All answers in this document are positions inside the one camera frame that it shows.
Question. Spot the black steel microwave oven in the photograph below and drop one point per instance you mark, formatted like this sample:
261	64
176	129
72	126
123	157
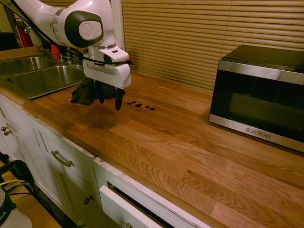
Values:
256	95

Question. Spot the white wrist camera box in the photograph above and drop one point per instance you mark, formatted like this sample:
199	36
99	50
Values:
114	55

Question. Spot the chrome sink faucet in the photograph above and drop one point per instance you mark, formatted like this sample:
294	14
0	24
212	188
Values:
73	58

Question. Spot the round metal cabinet knob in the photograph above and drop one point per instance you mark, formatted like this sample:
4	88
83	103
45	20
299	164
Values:
7	132
3	128
88	200

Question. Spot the red soap bottle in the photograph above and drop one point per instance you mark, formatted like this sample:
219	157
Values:
55	51

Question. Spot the black terry towel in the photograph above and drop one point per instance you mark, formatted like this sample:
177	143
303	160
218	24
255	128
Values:
84	93

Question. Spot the black stand frame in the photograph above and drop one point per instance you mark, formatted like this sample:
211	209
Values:
26	171

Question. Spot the red fire extinguisher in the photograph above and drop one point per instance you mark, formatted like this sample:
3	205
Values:
25	35

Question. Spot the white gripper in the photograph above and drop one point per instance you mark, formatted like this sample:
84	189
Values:
104	74

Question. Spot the beige window blinds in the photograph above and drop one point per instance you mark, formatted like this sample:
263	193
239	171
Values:
190	35

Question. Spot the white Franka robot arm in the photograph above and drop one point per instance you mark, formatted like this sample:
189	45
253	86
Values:
71	21

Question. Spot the stainless steel double sink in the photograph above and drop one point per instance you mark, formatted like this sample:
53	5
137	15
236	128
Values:
47	79

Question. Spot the white open drawer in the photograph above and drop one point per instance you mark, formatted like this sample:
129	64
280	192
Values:
123	206

